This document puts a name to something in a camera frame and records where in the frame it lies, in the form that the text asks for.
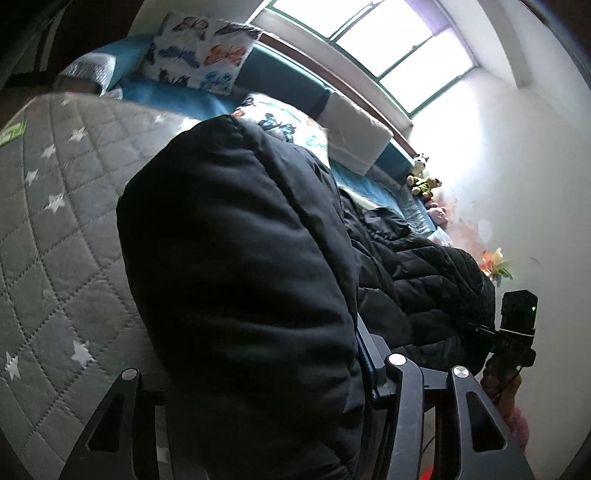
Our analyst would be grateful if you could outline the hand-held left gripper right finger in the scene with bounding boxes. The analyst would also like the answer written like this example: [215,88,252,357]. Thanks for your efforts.
[355,318,537,480]

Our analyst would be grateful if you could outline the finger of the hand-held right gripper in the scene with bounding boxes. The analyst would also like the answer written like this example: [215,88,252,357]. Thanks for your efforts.
[463,320,498,337]

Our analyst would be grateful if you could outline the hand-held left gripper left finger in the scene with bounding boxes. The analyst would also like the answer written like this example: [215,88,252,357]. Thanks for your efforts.
[59,368,171,480]

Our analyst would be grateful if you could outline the black puffer jacket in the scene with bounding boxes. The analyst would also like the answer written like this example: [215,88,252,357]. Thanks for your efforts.
[115,115,497,480]

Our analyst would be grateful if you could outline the person's right forearm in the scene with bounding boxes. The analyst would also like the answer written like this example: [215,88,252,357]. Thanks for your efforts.
[501,401,531,450]

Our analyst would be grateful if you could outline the person's right hand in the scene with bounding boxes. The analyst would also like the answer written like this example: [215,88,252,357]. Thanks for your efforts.
[479,367,523,411]

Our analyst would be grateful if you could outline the colourful artificial flowers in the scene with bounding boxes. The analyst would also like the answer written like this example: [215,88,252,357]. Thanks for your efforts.
[479,247,514,283]

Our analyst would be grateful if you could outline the green and brown plush toy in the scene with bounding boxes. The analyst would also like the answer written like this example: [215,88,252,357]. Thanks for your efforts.
[406,174,443,200]

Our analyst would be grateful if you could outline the grey star quilted blanket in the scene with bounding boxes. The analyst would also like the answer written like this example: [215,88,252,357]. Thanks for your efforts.
[0,91,208,480]

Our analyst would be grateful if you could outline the white pillow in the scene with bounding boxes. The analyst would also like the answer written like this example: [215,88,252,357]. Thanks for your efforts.
[318,91,394,177]

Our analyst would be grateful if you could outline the butterfly print pillow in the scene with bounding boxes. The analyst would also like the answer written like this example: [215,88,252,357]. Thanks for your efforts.
[232,92,331,168]
[140,11,265,96]

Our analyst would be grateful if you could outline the teal headboard cushion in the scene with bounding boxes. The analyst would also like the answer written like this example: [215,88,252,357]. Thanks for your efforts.
[235,42,334,117]

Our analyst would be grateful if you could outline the green mattress label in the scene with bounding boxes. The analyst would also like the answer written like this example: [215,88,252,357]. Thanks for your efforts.
[0,121,27,147]

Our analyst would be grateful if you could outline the window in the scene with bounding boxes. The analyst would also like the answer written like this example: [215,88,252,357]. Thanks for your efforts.
[248,0,478,118]

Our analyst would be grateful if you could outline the teal bed sheet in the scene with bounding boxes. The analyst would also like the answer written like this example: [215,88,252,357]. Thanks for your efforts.
[105,33,440,234]

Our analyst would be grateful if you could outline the grey quilted folded cloth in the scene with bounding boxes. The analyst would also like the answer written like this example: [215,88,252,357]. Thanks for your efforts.
[54,52,117,95]

